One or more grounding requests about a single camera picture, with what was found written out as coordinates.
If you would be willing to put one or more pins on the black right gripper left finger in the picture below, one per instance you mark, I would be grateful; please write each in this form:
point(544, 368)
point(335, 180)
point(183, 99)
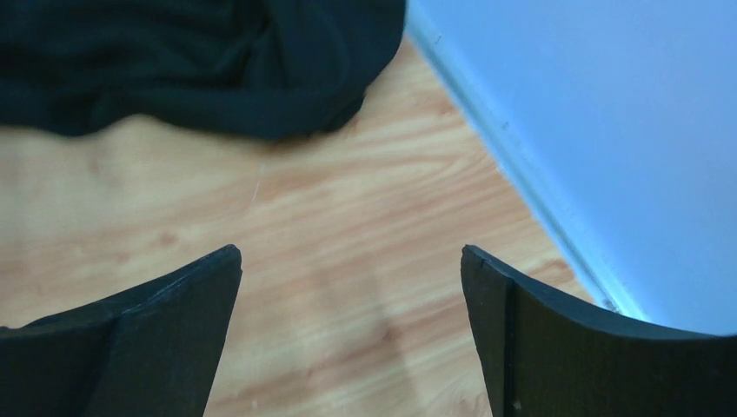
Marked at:
point(150, 350)

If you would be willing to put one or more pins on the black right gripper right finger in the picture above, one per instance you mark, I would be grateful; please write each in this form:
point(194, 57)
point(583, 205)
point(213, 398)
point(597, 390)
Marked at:
point(544, 352)

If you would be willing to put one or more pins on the black cloth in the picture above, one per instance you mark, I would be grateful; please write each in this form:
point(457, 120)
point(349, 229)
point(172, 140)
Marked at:
point(269, 69)

